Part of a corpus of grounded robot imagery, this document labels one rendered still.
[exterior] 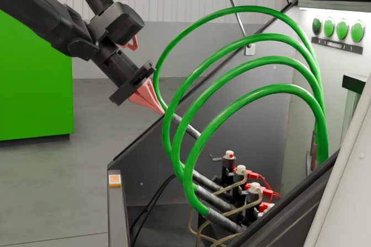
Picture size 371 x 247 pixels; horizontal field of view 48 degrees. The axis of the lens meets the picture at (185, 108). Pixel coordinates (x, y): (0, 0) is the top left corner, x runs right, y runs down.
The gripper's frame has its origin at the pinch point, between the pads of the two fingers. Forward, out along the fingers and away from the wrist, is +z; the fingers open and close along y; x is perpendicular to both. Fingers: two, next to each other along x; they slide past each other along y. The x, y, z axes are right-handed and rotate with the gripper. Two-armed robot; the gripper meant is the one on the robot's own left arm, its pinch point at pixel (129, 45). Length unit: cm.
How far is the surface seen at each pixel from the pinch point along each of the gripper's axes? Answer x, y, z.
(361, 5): -45, 5, 26
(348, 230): -22, -35, 53
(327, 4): -41.1, 15.6, 18.6
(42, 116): 194, 225, -114
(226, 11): -23.1, -1.1, 9.9
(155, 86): 0.1, -0.2, 12.3
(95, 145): 179, 253, -67
